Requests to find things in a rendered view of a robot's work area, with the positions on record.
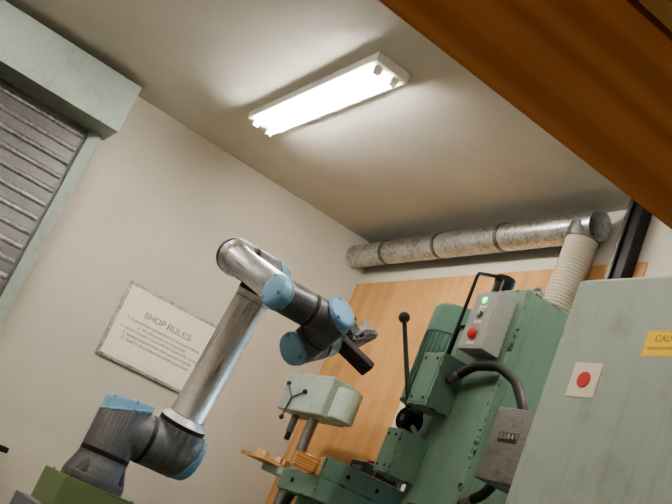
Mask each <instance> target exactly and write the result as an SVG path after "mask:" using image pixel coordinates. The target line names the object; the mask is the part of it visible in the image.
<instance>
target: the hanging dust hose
mask: <svg viewBox="0 0 672 504"><path fill-rule="evenodd" d="M597 248H598V243H597V242H596V241H594V240H593V239H591V238H589V237H587V236H584V235H580V234H569V235H567V236H566V238H565V241H564V244H563V247H562V249H561V250H562V251H561V252H560V253H561V254H560V255H559V257H558V260H557V263H556V266H555V268H554V270H553V273H552V276H551V279H550V280H549V281H550V282H549V283H548V286H547V289H546V292H545V296H544V298H545V299H547V300H548V301H550V302H551V303H553V304H554V305H556V306H557V307H559V308H560V309H562V310H564V311H565V312H567V313H568V314H569V313H570V310H571V307H572V304H573V301H574V298H575V295H576V292H577V289H578V286H579V283H580V282H582V281H585V280H587V276H588V274H589V271H590V267H591V266H592V265H591V264H592V263H593V260H594V257H595V254H596V251H597Z"/></svg>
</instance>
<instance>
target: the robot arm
mask: <svg viewBox="0 0 672 504"><path fill-rule="evenodd" d="M216 262H217V265H218V266H219V268H220V269H221V270H222V271H223V272H224V273H225V274H227V275H228V276H231V277H235V278H237V279H238V280H240V281H241V283H240V285H239V286H238V290H237V292H236V294H235V295H234V297H233V299H232V301H231V302H230V304H229V306H228V308H227V310H226V311H225V313H224V315H223V317H222V318H221V320H220V322H219V324H218V326H217V327H216V329H215V331H214V333H213V335H212V336H211V338H210V340H209V342H208V343H207V345H206V347H205V349H204V351H203V352H202V354H201V356H200V358H199V359H198V361H197V363H196V365H195V367H194V368H193V370H192V372H191V374H190V376H189V377H188V379H187V381H186V383H185V384H184V386H183V388H182V390H181V392H180V393H179V395H178V397H177V399H176V401H175V402H174V404H173V406H172V407H170V408H167V409H164V410H163V411H162V412H161V414H160V416H159V417H158V416H155V415H153V414H152V413H153V412H154V407H153V406H151V405H149V404H146V403H144V402H141V401H138V400H135V399H133V398H130V397H127V396H123V395H120V394H116V393H109V394H107V395H106V397H105V398H104V400H103V402H102V403H101V405H100V406H99V409H98V411H97V413H96V415H95V417H94V419H93V421H92V423H91V425H90V427H89V429H88V431H87V433H86V435H85V437H84V439H83V441H82V443H81V446H80V447H79V449H78V451H77V452H76V453H75V454H74V455H73V456H72V457H71V458H70V459H69V460H68V461H67V462H66V463H65V464H64V465H63V466H62V468H61V470H60V472H62V473H64V474H66V475H69V476H73V478H75V479H78V480H80V481H82V482H85V483H87V484H89V485H92V486H94V487H96V488H99V489H101V490H103V491H106V492H108V493H111V494H113V495H116V496H118V497H121V495H122V493H123V491H124V482H125V472H126V469H127V466H128V464H129V462H130V461H132V462H134V463H137V464H139V465H141V466H143V467H146V468H148V469H150V470H152V471H155V472H157V473H159V474H161V475H164V476H165V477H167V478H172V479H175V480H178V481H181V480H185V479H187V478H189V477H190V476H191V475H192V474H193V473H194V472H195V471H196V470H197V468H198V466H200V464H201V462H202V461H203V458H204V456H205V453H206V450H207V448H206V446H207V442H206V440H205V439H204V436H205V434H206V431H205V427H204V423H205V421H206V419H207V417H208V415H209V413H210V412H211V410H212V408H213V406H214V404H215V403H216V401H217V399H218V397H219V395H220V394H221V392H222V390H223V388H224V387H225V385H226V383H227V381H228V379H229V377H230V376H231V374H232V372H233V370H234V368H235V367H236V365H237V363H238V361H239V359H240V358H241V356H242V354H243V352H244V350H245V349H246V347H247V345H248V343H249V341H250V340H251V338H252V336H253V334H254V332H255V331H256V329H257V327H258V325H259V323H260V322H261V320H262V318H263V316H264V314H265V313H266V311H267V309H268V308H269V309H270V310H273V311H276V312H277V313H279V314H281V315H283V316H285V317H286V318H288V319H290V320H292V321H294V322H295V323H297V324H299V325H301V326H300V327H298V328H297V329H296V330H294V331H288V332H286V333H285V334H283V335H282V337H281V339H280V343H279V349H280V353H281V356H282V358H283V359H284V361H285V362H286V363H288V364H289V365H292V366H297V365H298V366H301V365H303V364H306V363H310V362H314V361H318V360H321V359H325V358H329V357H333V356H335V355H336V354H337V353H339V354H340V355H341V356H342V357H343V358H344V359H345V360H346V361H347V362H348V363H349V364H350V365H351V366H353V367H354V368H355V369H356V370H357V371H358V372H359V373H360V374H361V375H364V374H366V373H367V372H368V371H370V370H371V369H372V368H373V367H374V362H373V361H372V360H370V359H369V358H368V357H367V356H366V355H365V354H364V353H363V352H362V351H361V350H360V349H359V348H358V347H360V346H362V345H364V344H366V343H368V342H370V341H372V340H374V339H375V338H377V336H378V332H377V331H376V330H374V329H373V328H372V327H371V325H370V324H369V323H368V322H367V320H365V319H362V327H360V328H359V327H358V325H357V323H356V321H355V320H357V319H356V317H355V315H354V313H353V310H352V309H351V307H350V305H349V304H348V303H347V302H346V301H345V300H343V299H342V298H340V297H333V298H331V299H330V300H327V299H325V298H324V297H322V296H320V295H319V294H317V293H315V292H313V291H311V290H310V289H308V288H306V287H305V286H303V285H301V284H300V283H298V282H296V281H295V280H294V279H292V278H291V270H290V268H289V266H288V265H286V264H285V263H283V262H282V261H281V260H280V259H277V258H275V257H273V256H272V255H270V254H268V253H267V252H265V251H263V250H261V249H260V248H258V247H256V246H255V245H253V244H251V243H250V242H248V241H246V240H244V239H242V238H236V237H235V238H229V239H227V240H225V241H224V242H222V243H221V245H220V246H219V247H218V249H217V253H216Z"/></svg>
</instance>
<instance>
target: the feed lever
mask: <svg viewBox="0 0 672 504"><path fill-rule="evenodd" d="M398 319H399V321H400V322H401V323H402V331H403V353H404V375H405V397H406V402H407V399H408V397H409V394H410V375H409V355H408V336H407V322H409V320H410V315H409V313H407V312H401V313H400V314H399V316H398ZM395 423H396V426H397V428H401V429H405V430H407V431H409V432H411V433H413V434H415V435H416V436H418V437H420V435H419V433H418V431H419V430H420V429H421V427H422V424H423V416H422V415H421V414H420V413H418V412H416V411H414V410H412V409H411V406H410V405H408V404H407V403H406V407H404V408H402V409H401V410H400V411H399V412H398V414H397V416H396V420H395Z"/></svg>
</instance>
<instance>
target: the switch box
mask: <svg viewBox="0 0 672 504"><path fill-rule="evenodd" d="M484 297H488V301H487V303H486V304H483V303H482V299H483V298H484ZM480 305H487V308H479V307H480ZM516 305H517V302H516V301H515V300H513V299H512V298H510V297H508V296H507V295H505V294H504V293H502V292H495V293H479V294H477V296H476V299H475V301H474V304H473V307H472V310H471V312H470V315H469V318H468V320H467V323H466V326H465V328H464V331H463V334H462V336H461V339H460V342H459V344H458V347H457V348H458V349H460V350H461V351H463V352H465V353H466V354H468V355H470V356H471V357H474V358H498V355H499V353H500V350H501V347H502V344H503V341H504V339H505V336H506V333H507V330H508V327H509V325H510V322H511V319H512V316H513V313H514V311H515V308H516ZM479 310H483V311H484V314H483V316H482V317H481V318H480V319H478V318H477V317H476V314H477V312H478V311H479ZM474 320H482V321H481V323H474ZM472 327H474V328H476V335H475V336H474V337H473V338H471V339H470V338H468V337H467V333H468V331H469V329H470V328H472ZM467 340H474V343H466V342H467Z"/></svg>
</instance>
